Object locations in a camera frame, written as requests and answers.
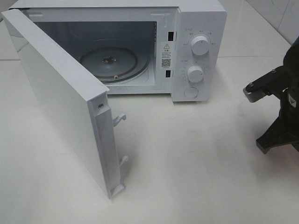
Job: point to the white upper microwave knob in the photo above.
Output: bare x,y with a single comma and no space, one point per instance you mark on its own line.
200,45

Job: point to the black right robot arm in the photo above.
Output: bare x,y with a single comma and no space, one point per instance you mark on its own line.
291,59

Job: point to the white microwave door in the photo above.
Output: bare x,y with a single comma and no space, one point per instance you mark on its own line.
74,100

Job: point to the white microwave knob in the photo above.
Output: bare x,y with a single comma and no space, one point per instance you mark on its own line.
200,45
195,74

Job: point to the white warning label sticker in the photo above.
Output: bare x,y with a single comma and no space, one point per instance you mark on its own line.
166,50

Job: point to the glass microwave turntable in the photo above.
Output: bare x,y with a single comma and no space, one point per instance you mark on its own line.
115,64

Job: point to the white lower microwave knob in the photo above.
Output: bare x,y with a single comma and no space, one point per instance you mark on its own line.
195,74

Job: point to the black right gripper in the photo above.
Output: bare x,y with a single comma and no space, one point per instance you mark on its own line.
285,129

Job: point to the white microwave oven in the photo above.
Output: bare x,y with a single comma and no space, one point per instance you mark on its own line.
81,26

